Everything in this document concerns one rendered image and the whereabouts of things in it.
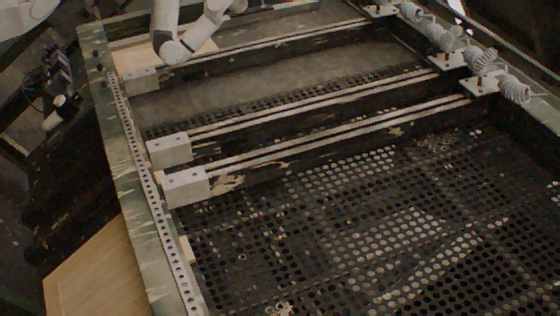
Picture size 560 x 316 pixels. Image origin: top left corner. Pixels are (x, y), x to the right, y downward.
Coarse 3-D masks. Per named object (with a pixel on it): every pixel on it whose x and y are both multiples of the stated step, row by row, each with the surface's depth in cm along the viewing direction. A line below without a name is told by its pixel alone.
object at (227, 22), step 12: (300, 0) 261; (264, 12) 254; (276, 12) 256; (288, 12) 258; (300, 12) 260; (192, 24) 247; (228, 24) 250; (240, 24) 252; (144, 36) 241; (120, 48) 237
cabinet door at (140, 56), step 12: (180, 36) 243; (132, 48) 237; (144, 48) 236; (204, 48) 233; (216, 48) 232; (120, 60) 229; (132, 60) 229; (144, 60) 228; (156, 60) 228; (120, 72) 221
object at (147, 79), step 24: (336, 24) 232; (360, 24) 231; (384, 24) 235; (240, 48) 220; (264, 48) 220; (288, 48) 224; (312, 48) 228; (144, 72) 209; (168, 72) 210; (192, 72) 214; (216, 72) 218
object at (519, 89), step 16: (384, 0) 222; (432, 0) 204; (416, 16) 213; (432, 16) 204; (464, 16) 191; (432, 32) 196; (480, 32) 184; (512, 48) 172; (496, 64) 176; (528, 64) 166; (512, 80) 166; (512, 96) 169; (528, 96) 163
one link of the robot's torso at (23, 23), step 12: (0, 0) 187; (12, 0) 185; (24, 0) 192; (36, 0) 180; (48, 0) 182; (60, 0) 184; (0, 12) 181; (12, 12) 181; (24, 12) 182; (36, 12) 182; (48, 12) 185; (0, 24) 183; (12, 24) 184; (24, 24) 184; (36, 24) 185; (0, 36) 185; (12, 36) 187
